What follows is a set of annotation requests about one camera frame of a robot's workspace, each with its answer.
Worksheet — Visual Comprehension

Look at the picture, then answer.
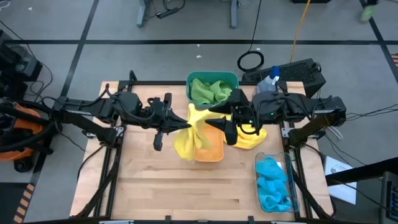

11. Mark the black equipment stack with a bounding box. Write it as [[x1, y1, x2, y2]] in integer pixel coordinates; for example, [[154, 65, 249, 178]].
[[0, 29, 44, 100]]

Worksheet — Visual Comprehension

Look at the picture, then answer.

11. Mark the yellow cable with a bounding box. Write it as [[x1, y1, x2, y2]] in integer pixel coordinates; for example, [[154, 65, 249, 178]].
[[289, 0, 313, 63]]

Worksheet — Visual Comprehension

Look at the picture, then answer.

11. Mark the white paper sheet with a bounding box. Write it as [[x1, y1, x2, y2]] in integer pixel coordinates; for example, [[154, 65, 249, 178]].
[[324, 155, 358, 205]]

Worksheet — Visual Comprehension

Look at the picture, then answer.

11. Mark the clear plastic bin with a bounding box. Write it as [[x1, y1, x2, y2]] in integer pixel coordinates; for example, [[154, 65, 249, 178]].
[[254, 151, 301, 214]]

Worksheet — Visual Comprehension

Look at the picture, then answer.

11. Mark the grey desk leg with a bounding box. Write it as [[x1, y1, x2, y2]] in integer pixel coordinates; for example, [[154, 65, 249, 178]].
[[136, 0, 150, 27], [229, 0, 241, 29]]

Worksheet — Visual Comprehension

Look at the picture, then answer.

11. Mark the person's foot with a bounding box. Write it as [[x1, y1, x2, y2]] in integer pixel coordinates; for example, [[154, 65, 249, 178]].
[[360, 4, 377, 22]]

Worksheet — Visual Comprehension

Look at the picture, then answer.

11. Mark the blue microfiber towel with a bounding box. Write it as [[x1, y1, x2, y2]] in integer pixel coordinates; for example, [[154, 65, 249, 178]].
[[257, 177, 293, 213], [256, 157, 289, 184]]

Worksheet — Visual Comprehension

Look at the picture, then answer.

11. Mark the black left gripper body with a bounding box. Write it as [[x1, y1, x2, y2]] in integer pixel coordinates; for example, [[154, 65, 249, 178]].
[[142, 92, 172, 152]]

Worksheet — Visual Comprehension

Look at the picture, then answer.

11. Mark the yellow microfiber towel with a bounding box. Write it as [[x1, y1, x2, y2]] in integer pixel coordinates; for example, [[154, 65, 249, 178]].
[[231, 123, 268, 150], [173, 103, 233, 162]]

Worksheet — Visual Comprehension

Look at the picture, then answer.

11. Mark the spray bottle with blue nozzle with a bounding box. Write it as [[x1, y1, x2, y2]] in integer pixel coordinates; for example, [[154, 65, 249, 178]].
[[254, 65, 281, 95]]

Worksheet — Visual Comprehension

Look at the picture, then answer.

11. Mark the orange and black vacuum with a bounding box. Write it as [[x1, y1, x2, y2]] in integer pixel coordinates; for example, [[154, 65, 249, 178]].
[[0, 98, 63, 172]]

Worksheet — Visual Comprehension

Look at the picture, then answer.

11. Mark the black device with lit buttons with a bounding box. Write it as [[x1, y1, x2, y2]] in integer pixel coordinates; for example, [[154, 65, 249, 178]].
[[379, 170, 398, 224]]

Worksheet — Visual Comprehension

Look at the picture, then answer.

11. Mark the black power strip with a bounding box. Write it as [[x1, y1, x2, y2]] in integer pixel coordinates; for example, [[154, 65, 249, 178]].
[[156, 7, 180, 19]]

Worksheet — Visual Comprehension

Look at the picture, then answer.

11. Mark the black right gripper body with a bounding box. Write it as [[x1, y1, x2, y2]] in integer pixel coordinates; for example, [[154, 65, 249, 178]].
[[224, 89, 259, 146]]

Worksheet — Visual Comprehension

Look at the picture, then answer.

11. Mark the teal plastic basket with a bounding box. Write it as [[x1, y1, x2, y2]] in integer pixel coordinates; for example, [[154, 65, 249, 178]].
[[185, 71, 240, 110]]

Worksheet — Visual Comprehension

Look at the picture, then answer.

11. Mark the black metal table frame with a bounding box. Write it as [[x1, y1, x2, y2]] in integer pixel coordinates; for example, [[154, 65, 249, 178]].
[[74, 70, 336, 220]]

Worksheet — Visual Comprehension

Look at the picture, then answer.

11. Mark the black coiled cable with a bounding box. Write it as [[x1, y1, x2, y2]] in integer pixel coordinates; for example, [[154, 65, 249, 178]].
[[237, 0, 265, 73]]

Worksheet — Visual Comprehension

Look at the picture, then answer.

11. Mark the white cable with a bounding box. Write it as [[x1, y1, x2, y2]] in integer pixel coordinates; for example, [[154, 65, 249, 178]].
[[332, 126, 345, 141]]

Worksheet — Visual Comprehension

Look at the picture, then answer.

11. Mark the orange plastic basket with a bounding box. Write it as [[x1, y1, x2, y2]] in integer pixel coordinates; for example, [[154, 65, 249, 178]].
[[194, 126, 224, 163]]

